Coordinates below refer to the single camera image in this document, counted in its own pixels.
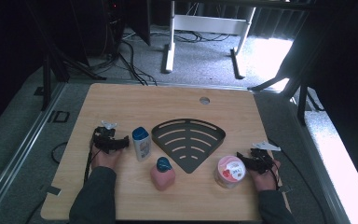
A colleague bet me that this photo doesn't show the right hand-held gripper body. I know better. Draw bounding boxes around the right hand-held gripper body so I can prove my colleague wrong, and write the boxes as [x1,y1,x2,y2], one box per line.
[249,140,282,175]

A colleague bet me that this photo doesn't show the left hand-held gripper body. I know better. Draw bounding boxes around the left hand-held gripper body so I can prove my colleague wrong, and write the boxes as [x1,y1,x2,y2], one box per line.
[91,120,119,154]

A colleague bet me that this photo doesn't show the white bottle with blue cap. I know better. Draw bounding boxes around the white bottle with blue cap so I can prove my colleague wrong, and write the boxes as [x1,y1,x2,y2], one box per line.
[131,126,153,162]

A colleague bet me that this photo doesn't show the pink jar with white label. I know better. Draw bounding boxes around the pink jar with white label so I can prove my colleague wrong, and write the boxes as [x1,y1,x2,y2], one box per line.
[213,155,247,189]

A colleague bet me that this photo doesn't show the pink bottle with blue cap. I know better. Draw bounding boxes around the pink bottle with blue cap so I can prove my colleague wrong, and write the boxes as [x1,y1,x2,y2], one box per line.
[149,156,177,191]

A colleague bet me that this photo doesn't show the black corner shelf rack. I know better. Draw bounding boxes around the black corner shelf rack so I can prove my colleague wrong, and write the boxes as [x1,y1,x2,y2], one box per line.
[150,118,227,175]

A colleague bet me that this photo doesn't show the person's left hand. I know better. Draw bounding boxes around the person's left hand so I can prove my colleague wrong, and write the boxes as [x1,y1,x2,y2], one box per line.
[90,147,123,172]

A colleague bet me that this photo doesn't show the person's right hand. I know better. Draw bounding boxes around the person's right hand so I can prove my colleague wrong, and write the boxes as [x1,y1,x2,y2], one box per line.
[248,159,282,193]

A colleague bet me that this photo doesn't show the grey tape piece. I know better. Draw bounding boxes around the grey tape piece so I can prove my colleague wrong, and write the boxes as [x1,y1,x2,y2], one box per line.
[39,184,62,197]

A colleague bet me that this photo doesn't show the black metal stand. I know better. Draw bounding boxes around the black metal stand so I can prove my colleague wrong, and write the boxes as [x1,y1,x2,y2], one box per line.
[247,46,325,126]
[24,0,107,112]

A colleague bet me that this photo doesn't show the dark computer tower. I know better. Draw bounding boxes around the dark computer tower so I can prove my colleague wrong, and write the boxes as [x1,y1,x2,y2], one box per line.
[82,0,126,59]

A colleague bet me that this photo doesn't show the right hand-held gripper cable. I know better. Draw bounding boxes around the right hand-held gripper cable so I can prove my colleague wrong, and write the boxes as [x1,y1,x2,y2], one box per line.
[262,138,329,224]

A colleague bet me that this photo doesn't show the black rectangular floor bracket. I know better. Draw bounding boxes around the black rectangular floor bracket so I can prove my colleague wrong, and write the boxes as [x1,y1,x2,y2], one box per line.
[52,110,71,123]

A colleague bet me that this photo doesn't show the black cable loop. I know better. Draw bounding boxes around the black cable loop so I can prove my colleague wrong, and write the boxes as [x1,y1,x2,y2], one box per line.
[50,141,69,165]

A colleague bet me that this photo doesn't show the aluminium floor rail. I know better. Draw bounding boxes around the aluminium floor rail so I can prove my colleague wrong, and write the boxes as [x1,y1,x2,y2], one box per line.
[0,81,68,216]
[287,92,353,224]

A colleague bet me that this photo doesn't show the black floor cable bundle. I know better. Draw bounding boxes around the black floor cable bundle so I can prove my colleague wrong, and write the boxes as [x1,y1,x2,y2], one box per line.
[117,39,158,87]

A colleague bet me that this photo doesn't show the black cables under desk frame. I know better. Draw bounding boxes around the black cables under desk frame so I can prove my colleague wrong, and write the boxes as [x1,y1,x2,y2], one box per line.
[172,30,232,44]

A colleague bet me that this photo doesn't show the white desk frame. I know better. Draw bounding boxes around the white desk frame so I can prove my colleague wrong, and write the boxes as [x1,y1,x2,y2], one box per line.
[160,0,257,80]

